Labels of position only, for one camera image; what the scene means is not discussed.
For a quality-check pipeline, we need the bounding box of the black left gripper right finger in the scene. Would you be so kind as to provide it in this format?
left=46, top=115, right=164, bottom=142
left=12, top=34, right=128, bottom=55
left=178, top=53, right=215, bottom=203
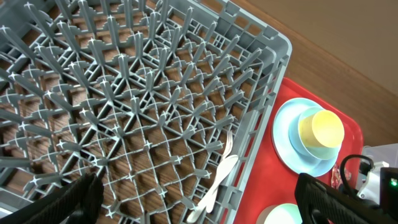
left=295, top=173, right=397, bottom=224

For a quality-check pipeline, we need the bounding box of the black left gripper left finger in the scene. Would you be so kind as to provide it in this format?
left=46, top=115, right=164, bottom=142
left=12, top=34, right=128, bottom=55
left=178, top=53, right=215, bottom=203
left=1, top=173, right=104, bottom=224

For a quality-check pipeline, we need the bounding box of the green bowl with rice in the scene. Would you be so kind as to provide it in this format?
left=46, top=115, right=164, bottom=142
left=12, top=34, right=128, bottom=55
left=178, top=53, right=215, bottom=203
left=256, top=203, right=302, bottom=224

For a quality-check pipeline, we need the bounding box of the white plastic fork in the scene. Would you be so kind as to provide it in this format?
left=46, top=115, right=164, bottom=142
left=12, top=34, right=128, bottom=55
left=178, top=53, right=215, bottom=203
left=187, top=131, right=233, bottom=223

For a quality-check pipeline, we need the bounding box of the white plastic spoon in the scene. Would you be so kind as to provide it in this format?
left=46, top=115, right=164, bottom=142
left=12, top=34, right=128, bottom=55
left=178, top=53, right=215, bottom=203
left=205, top=155, right=239, bottom=206

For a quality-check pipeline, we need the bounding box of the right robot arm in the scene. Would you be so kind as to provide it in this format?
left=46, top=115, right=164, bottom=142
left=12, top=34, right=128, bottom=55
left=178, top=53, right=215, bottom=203
left=340, top=155, right=397, bottom=220

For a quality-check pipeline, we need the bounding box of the grey dishwasher rack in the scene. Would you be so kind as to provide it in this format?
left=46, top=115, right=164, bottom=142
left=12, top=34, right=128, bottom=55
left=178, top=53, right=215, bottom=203
left=1, top=1, right=292, bottom=223

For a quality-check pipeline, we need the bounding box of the red snack wrapper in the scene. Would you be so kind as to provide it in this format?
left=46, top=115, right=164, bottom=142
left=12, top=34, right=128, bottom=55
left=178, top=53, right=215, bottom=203
left=330, top=164, right=351, bottom=189

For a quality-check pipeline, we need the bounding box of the light blue plate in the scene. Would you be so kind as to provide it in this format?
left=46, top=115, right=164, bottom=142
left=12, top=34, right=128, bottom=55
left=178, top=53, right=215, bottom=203
left=271, top=98, right=338, bottom=177

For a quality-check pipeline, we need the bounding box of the light blue bowl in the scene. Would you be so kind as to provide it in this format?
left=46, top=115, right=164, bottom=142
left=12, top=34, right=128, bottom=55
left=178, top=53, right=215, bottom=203
left=289, top=106, right=342, bottom=160

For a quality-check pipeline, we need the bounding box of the yellow plastic cup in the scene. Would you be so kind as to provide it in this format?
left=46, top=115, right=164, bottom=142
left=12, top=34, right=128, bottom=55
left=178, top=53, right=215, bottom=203
left=298, top=110, right=345, bottom=148

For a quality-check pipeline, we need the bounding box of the clear plastic bin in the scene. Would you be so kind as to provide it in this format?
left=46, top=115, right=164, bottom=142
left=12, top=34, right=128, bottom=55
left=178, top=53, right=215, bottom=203
left=362, top=143, right=397, bottom=167

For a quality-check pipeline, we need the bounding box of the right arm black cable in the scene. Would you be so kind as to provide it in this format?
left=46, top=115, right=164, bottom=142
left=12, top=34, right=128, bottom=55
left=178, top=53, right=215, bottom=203
left=339, top=154, right=375, bottom=197

